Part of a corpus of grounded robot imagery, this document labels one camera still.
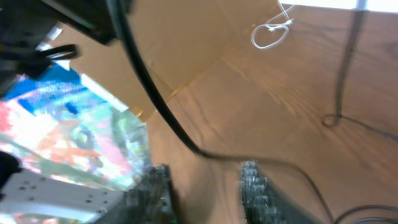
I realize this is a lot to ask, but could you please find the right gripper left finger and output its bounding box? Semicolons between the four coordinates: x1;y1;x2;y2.
93;165;177;224

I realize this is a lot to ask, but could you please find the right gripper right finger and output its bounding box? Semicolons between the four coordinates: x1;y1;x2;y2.
239;161;321;224

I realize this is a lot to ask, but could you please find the black usb cable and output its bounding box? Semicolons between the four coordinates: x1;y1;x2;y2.
198;0;398;224

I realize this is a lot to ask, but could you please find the white usb cable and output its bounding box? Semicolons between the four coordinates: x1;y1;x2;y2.
250;0;295;50

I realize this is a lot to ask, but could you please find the cardboard panel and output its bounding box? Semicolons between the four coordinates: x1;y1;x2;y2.
50;0;277;120

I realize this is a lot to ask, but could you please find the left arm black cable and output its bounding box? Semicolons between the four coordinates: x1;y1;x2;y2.
105;0;206;158

